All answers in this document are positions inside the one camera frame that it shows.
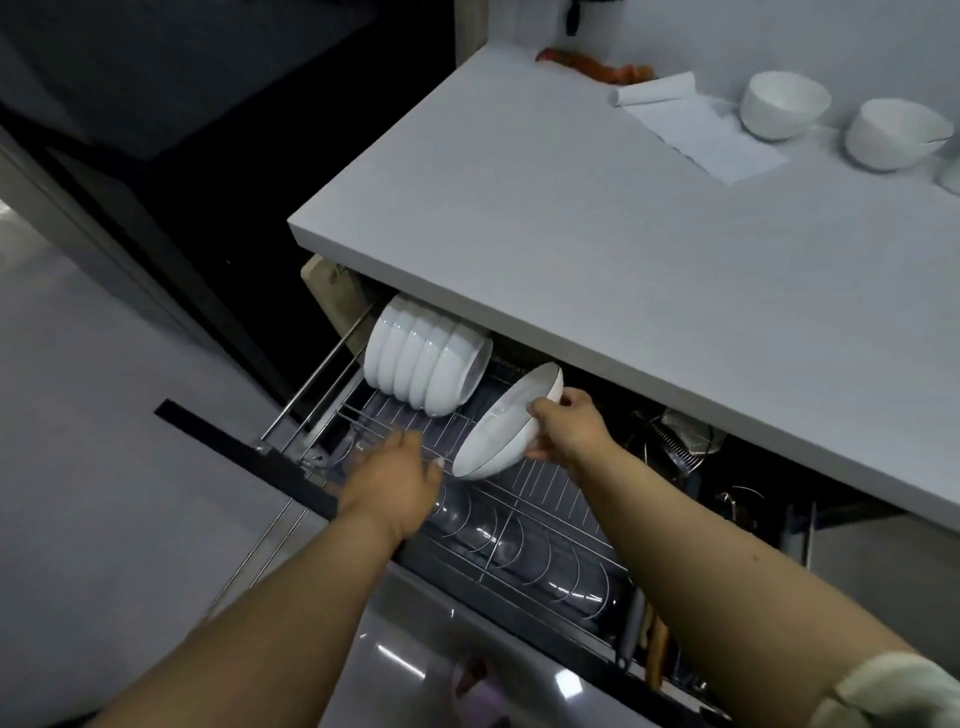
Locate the person's right hand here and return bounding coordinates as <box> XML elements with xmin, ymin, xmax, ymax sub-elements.
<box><xmin>522</xmin><ymin>388</ymin><xmax>621</xmax><ymax>482</ymax></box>

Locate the row of white racked bowls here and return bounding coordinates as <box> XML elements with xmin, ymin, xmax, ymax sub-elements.
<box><xmin>363</xmin><ymin>294</ymin><xmax>495</xmax><ymax>419</ymax></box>

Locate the metal mesh strainer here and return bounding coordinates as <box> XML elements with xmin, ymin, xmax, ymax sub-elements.
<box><xmin>645</xmin><ymin>411</ymin><xmax>726</xmax><ymax>475</ymax></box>

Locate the metal wire dish rack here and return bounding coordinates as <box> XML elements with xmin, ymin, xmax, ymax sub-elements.
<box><xmin>258</xmin><ymin>322</ymin><xmax>725</xmax><ymax>702</ymax></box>

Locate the person's right forearm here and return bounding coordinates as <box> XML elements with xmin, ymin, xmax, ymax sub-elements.
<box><xmin>568</xmin><ymin>438</ymin><xmax>925</xmax><ymax>728</ymax></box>

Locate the grey utensil handle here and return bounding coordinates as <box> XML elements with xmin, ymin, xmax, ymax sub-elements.
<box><xmin>618</xmin><ymin>591</ymin><xmax>648</xmax><ymax>670</ymax></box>

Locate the wooden utensil handle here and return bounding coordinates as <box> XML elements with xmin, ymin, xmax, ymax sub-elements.
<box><xmin>645</xmin><ymin>600</ymin><xmax>673</xmax><ymax>693</ymax></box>

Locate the white paper towel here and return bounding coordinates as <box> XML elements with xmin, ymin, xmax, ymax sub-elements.
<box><xmin>607</xmin><ymin>72</ymin><xmax>790</xmax><ymax>186</ymax></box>

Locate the white ceramic bowl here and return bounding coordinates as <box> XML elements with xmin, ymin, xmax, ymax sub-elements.
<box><xmin>452</xmin><ymin>363</ymin><xmax>565</xmax><ymax>481</ymax></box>
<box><xmin>846</xmin><ymin>99</ymin><xmax>955</xmax><ymax>173</ymax></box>
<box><xmin>740</xmin><ymin>71</ymin><xmax>832</xmax><ymax>141</ymax></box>

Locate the dark glossy cabinet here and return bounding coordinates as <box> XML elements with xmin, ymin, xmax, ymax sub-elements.
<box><xmin>0</xmin><ymin>0</ymin><xmax>460</xmax><ymax>391</ymax></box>

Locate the wooden cutting board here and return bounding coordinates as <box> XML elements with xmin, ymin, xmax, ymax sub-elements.
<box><xmin>300</xmin><ymin>254</ymin><xmax>378</xmax><ymax>354</ymax></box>

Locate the white sleeve cuff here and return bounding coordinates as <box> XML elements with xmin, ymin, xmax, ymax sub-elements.
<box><xmin>806</xmin><ymin>651</ymin><xmax>960</xmax><ymax>728</ymax></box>

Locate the person's left forearm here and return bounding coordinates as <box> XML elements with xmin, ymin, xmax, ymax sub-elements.
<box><xmin>86</xmin><ymin>504</ymin><xmax>400</xmax><ymax>728</ymax></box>

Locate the orange red cloth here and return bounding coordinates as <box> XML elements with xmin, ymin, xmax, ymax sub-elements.
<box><xmin>535</xmin><ymin>47</ymin><xmax>656</xmax><ymax>84</ymax></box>

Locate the person's left hand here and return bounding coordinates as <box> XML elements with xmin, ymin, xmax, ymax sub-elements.
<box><xmin>337</xmin><ymin>430</ymin><xmax>446</xmax><ymax>547</ymax></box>

